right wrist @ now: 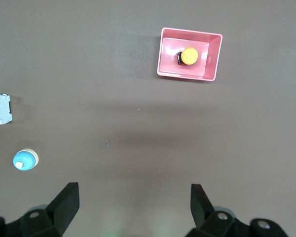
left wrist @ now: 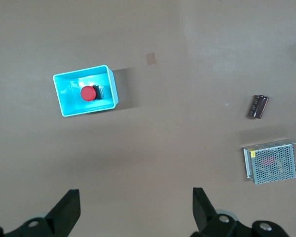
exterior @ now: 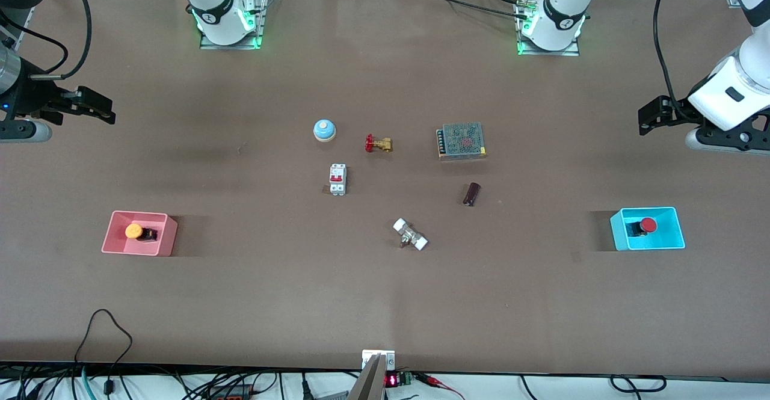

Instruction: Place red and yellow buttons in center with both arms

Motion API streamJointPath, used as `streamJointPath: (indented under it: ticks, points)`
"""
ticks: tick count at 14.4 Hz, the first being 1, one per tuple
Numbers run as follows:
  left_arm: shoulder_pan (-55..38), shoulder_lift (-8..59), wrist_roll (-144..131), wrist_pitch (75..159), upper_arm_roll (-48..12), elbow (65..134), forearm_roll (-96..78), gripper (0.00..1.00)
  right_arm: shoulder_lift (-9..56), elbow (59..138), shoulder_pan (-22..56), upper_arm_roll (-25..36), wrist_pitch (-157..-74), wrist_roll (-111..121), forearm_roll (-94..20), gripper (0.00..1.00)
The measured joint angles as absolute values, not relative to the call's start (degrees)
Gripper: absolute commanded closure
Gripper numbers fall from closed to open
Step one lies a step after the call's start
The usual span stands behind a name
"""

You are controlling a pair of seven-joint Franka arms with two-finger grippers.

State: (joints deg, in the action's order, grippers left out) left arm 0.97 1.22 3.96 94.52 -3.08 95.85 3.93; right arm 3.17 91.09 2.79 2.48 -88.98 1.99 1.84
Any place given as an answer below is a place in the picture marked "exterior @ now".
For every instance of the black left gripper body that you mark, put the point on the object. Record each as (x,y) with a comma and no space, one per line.
(678,109)

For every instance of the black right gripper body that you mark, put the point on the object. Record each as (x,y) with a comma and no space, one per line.
(31,94)

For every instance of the red push button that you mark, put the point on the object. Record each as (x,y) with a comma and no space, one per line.
(648,225)

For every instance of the yellow push button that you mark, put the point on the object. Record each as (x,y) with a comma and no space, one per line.
(133,231)

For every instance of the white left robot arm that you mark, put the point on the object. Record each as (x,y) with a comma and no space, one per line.
(740,87)

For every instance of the blue plastic bin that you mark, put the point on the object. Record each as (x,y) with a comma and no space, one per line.
(669,231)

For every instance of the pink plastic bin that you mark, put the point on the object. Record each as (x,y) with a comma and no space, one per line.
(117,234)

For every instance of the metal mesh power supply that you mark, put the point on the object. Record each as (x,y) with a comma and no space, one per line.
(462,140)

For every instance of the brown cylindrical capacitor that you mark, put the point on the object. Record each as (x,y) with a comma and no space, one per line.
(471,193)

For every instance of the blue call bell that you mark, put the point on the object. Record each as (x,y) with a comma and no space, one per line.
(324,129)

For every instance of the white red circuit breaker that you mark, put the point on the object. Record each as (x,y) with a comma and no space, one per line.
(337,178)

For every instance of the metal fitting white caps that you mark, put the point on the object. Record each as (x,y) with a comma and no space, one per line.
(411,235)

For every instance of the black orange adapter box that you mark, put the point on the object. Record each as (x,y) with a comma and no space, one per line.
(231,392)

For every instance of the red alligator clip lead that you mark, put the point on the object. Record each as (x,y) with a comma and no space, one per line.
(442,383)

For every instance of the red LED display module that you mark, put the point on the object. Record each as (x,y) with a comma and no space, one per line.
(391,380)

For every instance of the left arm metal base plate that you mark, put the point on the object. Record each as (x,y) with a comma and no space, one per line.
(550,53)

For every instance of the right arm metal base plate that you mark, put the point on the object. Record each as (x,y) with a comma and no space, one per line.
(255,33)

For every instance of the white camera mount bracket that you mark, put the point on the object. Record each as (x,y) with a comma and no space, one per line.
(388,356)

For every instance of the grey camera pole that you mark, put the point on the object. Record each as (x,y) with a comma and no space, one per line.
(368,385)

